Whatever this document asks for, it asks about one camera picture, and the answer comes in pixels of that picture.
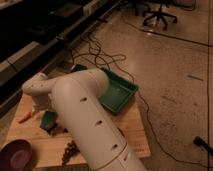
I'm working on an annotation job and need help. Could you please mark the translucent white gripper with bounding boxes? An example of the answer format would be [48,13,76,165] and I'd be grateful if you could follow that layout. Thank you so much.
[32,94,52,111]

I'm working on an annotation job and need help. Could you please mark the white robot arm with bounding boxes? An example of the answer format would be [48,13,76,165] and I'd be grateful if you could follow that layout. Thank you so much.
[22,68,147,171]

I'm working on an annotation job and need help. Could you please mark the teal sponge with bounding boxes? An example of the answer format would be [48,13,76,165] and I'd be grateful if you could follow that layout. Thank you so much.
[40,111,57,131]

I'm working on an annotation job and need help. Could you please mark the purple bowl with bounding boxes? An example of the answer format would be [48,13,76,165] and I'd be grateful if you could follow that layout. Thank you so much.
[0,139,32,171]

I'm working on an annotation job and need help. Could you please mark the orange carrot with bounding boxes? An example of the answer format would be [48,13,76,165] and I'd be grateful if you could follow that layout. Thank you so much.
[18,112,32,124]

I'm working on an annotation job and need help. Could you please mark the wooden board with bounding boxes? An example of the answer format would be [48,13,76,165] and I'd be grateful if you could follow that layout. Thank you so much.
[4,94,151,168]

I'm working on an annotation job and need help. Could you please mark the bunch of dark grapes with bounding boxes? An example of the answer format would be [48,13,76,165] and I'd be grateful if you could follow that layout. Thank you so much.
[62,141,79,166]

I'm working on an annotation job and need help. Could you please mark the green plastic tray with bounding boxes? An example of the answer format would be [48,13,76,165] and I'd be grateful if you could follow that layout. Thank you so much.
[99,68,138,115]

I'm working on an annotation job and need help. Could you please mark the black office chair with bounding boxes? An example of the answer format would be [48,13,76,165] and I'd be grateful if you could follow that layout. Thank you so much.
[127,0,178,30]

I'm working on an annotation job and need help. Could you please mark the black object on floor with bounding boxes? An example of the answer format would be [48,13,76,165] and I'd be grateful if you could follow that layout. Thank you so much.
[193,136,213,156]

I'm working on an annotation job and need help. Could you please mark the black floor cables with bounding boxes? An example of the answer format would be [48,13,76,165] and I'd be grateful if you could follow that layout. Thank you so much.
[56,33,208,168]

